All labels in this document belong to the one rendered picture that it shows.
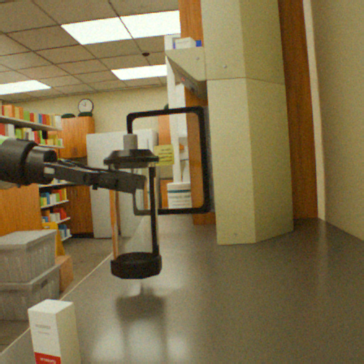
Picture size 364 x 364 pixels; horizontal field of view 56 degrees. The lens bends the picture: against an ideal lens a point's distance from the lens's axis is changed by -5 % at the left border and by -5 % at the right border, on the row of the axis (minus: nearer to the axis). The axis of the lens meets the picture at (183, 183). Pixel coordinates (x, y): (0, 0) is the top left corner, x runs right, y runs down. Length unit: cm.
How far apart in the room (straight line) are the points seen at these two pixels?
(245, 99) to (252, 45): 17
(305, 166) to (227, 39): 61
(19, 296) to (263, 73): 260
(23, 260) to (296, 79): 240
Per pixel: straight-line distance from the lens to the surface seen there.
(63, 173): 67
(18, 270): 311
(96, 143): 622
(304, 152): 144
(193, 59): 106
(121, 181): 65
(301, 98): 145
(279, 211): 113
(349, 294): 67
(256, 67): 110
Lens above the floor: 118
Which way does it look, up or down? 3 degrees down
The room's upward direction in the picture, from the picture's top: 4 degrees counter-clockwise
